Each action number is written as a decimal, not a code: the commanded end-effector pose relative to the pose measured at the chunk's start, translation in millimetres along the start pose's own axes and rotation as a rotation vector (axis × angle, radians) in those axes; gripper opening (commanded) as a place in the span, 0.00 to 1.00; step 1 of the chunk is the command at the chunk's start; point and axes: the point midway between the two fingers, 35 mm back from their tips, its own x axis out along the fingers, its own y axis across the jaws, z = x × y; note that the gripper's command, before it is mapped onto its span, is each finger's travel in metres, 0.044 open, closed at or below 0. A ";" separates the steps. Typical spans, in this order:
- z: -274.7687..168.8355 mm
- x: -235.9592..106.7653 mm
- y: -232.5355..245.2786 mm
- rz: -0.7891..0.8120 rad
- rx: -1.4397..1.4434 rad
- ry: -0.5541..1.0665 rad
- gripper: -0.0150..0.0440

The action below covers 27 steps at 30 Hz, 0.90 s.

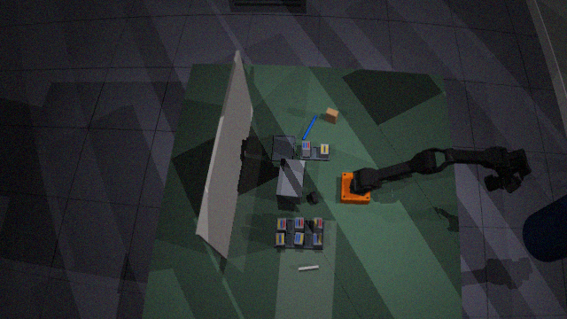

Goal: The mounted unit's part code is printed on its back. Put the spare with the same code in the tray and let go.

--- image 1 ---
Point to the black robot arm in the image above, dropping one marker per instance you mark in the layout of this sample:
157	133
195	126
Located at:
495	157

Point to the black cylinder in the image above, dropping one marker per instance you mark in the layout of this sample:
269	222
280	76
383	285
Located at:
314	197

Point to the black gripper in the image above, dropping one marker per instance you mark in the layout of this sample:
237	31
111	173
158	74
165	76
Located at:
493	183

